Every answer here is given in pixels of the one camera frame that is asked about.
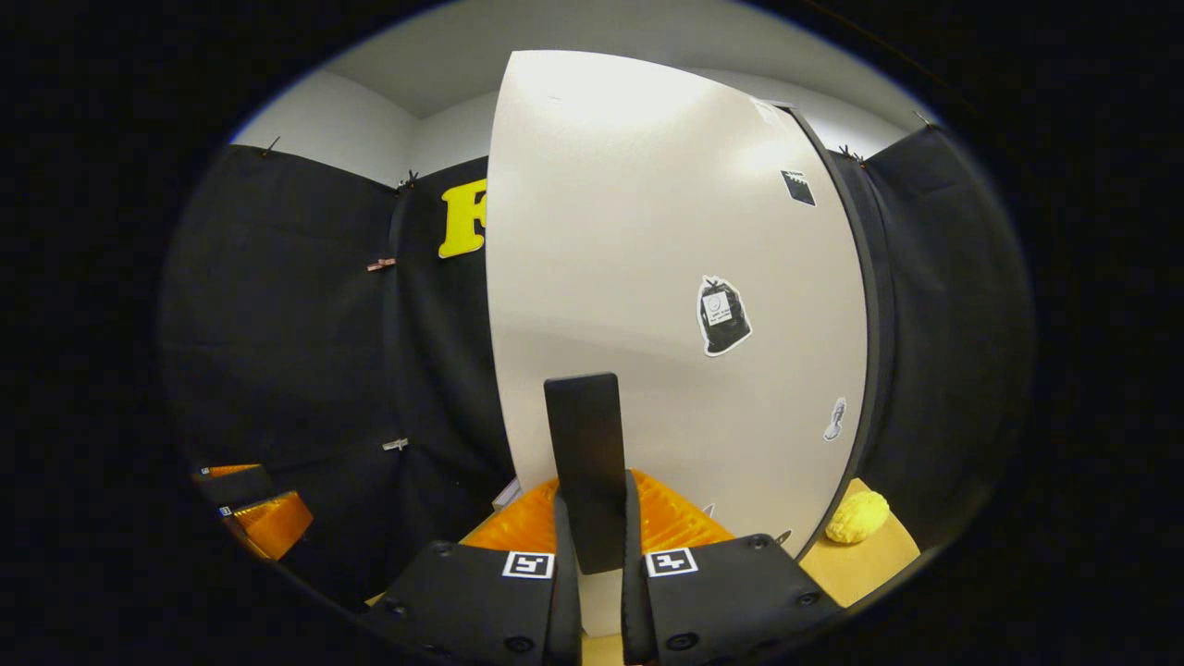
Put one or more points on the black backdrop cloth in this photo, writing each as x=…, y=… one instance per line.
x=305, y=351

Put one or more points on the yellow sponge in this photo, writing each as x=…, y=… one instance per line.
x=857, y=516

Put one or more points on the black cloth clip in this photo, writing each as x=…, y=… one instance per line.
x=407, y=178
x=849, y=153
x=922, y=117
x=270, y=145

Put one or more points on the red cloth clip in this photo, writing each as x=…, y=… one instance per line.
x=380, y=265

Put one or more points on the beige cabinet door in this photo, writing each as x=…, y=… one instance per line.
x=629, y=231

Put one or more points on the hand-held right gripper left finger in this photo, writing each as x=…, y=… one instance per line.
x=566, y=601

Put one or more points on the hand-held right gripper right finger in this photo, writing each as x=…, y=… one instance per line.
x=634, y=610

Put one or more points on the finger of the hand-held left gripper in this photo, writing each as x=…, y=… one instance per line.
x=245, y=486
x=277, y=527

